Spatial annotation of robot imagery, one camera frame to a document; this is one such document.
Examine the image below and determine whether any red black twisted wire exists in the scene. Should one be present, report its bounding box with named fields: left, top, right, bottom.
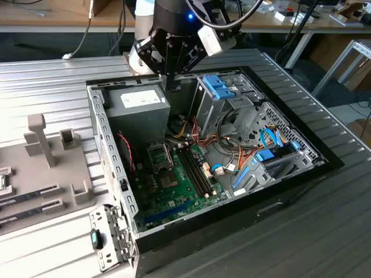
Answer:
left=117, top=130, right=137, bottom=174

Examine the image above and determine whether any green motherboard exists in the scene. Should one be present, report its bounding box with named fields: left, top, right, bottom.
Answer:
left=132, top=141, right=230, bottom=232

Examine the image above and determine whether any aluminium profile frame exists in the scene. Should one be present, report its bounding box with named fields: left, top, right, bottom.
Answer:
left=311, top=39, right=371, bottom=99

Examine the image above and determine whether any blue plastic rail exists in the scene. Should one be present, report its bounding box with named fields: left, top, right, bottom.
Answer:
left=233, top=166, right=252, bottom=189

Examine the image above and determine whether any black slanted pole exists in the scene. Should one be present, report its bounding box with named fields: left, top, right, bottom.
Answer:
left=275, top=0, right=319, bottom=69

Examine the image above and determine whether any CPU socket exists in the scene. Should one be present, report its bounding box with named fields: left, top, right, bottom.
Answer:
left=158, top=170, right=177, bottom=189

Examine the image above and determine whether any grey parts rack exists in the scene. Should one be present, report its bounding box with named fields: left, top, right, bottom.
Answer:
left=0, top=114, right=98, bottom=229

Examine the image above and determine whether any metal optical drive bay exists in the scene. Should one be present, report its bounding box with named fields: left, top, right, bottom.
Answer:
left=192, top=74, right=266, bottom=140

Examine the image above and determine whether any hard disk in blue carrier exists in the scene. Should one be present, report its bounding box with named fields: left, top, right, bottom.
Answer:
left=254, top=144, right=301, bottom=169

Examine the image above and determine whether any perforated metal disk bay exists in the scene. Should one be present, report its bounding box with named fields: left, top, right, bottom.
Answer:
left=231, top=101, right=327, bottom=199

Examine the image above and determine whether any wooden desk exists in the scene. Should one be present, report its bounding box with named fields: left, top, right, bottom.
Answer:
left=0, top=0, right=371, bottom=69

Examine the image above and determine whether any open cardboard box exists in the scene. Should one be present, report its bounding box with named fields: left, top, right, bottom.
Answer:
left=333, top=0, right=371, bottom=27

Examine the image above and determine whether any blue drive bay latch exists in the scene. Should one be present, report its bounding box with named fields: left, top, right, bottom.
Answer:
left=203, top=74, right=235, bottom=100

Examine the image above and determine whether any metal socket cover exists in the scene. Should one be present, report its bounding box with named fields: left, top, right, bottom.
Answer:
left=147, top=142, right=174, bottom=171

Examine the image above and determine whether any black latch with teal stripe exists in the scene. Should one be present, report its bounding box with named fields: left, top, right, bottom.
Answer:
left=90, top=228, right=104, bottom=250

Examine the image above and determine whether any grey cable with metal plug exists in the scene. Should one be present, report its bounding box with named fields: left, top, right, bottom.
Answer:
left=62, top=0, right=96, bottom=61

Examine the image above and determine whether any black camera cable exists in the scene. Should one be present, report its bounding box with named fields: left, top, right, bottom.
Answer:
left=185, top=0, right=263, bottom=30

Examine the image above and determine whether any blue expansion slot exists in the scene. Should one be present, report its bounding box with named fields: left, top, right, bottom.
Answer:
left=143, top=199, right=194, bottom=224

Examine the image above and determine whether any black RAM slot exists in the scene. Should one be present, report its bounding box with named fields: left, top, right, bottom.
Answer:
left=176, top=148, right=203, bottom=199
left=184, top=147, right=210, bottom=197
left=180, top=147, right=206, bottom=198
left=187, top=146, right=213, bottom=196

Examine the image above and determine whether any white camera with black bracket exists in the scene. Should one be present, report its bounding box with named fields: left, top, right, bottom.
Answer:
left=198, top=17, right=243, bottom=57

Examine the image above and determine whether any grey power supply unit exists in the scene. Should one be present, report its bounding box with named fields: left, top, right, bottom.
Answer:
left=104, top=84, right=172, bottom=145

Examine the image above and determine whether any large brown cardboard box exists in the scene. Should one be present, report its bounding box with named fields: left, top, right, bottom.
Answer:
left=344, top=57, right=371, bottom=92

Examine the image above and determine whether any small white box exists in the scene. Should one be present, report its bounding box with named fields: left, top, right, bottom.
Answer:
left=274, top=10, right=315, bottom=24

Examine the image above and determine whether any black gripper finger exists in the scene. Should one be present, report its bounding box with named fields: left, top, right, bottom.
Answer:
left=173, top=42, right=208, bottom=93
left=135, top=28, right=174, bottom=93

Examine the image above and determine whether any blue wire with white plug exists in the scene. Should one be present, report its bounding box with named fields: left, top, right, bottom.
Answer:
left=210, top=163, right=241, bottom=176

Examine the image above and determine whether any dark RAM stick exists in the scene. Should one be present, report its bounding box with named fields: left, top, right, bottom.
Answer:
left=0, top=188, right=44, bottom=208
left=0, top=207, right=46, bottom=225

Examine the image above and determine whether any blue flat data wire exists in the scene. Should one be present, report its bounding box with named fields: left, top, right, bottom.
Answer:
left=260, top=127, right=285, bottom=152

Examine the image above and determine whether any black PC case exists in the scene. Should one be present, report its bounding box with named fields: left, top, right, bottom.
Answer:
left=86, top=65, right=345, bottom=278

